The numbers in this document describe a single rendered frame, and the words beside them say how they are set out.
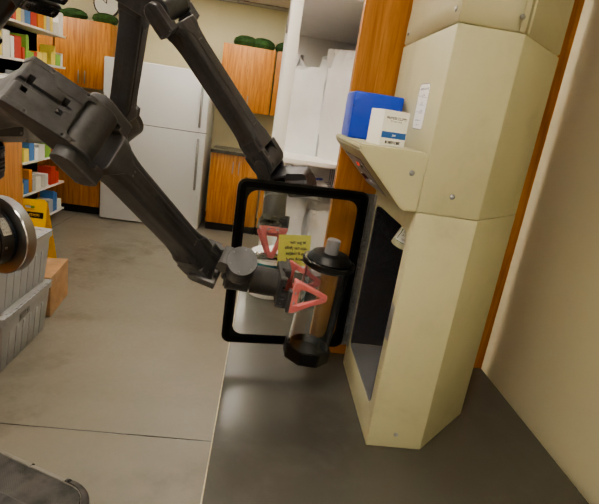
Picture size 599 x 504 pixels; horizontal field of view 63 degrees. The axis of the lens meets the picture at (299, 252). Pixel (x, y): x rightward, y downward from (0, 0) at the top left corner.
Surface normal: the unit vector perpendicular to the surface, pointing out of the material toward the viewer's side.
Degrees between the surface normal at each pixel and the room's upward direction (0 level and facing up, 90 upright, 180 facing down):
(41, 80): 65
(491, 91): 90
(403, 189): 90
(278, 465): 0
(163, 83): 90
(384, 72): 90
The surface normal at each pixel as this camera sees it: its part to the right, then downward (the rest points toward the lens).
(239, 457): 0.14, -0.95
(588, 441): -0.99, -0.12
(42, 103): 0.59, -0.14
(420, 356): 0.05, 0.29
